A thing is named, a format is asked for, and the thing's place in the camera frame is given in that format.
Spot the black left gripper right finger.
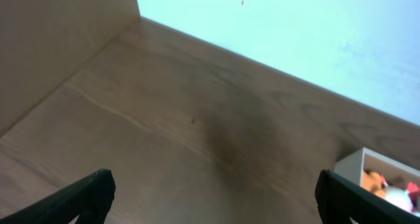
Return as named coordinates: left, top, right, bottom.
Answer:
left=315, top=170, right=419, bottom=224

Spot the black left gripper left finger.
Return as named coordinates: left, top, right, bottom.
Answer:
left=1, top=169, right=116, bottom=224

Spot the orange rubber giraffe toy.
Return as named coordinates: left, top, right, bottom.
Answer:
left=362, top=170, right=387, bottom=198

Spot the white pink rubber chicken toy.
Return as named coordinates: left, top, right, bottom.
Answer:
left=382, top=176, right=417, bottom=213

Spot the red grey toy truck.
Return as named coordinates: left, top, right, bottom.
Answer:
left=407, top=182, right=419, bottom=212

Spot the white cardboard box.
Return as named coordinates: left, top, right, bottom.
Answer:
left=333, top=146, right=420, bottom=218

